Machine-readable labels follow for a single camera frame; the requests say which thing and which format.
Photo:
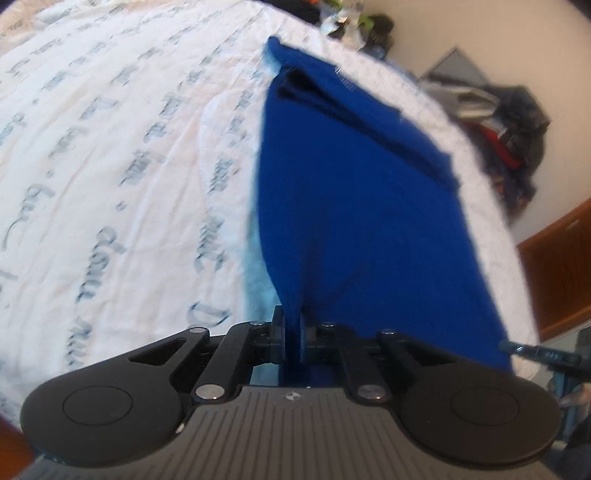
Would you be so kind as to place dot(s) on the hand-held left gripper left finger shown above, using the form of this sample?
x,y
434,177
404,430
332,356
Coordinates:
x,y
280,339

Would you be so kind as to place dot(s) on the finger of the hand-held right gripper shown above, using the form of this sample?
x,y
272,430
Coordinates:
x,y
540,353

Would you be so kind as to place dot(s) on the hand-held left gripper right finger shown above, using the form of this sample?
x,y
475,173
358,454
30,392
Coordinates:
x,y
305,341

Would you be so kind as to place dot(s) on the blue knit garment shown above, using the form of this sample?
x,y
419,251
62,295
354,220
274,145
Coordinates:
x,y
351,221

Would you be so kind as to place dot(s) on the pile of dark clothes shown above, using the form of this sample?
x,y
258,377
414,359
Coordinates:
x,y
517,138

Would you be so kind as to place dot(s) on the wooden cabinet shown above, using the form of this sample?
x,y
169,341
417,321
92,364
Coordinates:
x,y
561,272

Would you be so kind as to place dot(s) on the white script-printed bed sheet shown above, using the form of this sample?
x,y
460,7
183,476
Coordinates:
x,y
115,161

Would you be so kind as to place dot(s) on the wooden headboard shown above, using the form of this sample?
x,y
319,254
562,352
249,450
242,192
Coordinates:
x,y
14,450

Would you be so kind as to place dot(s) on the grey laptop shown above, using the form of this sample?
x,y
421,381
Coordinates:
x,y
457,67

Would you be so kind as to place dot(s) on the black bag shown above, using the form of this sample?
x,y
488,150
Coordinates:
x,y
381,30

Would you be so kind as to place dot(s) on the clear plastic packaging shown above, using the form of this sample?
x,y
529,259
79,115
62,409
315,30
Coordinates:
x,y
341,21

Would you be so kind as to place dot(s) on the green plastic item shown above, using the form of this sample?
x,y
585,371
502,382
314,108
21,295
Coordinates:
x,y
367,21

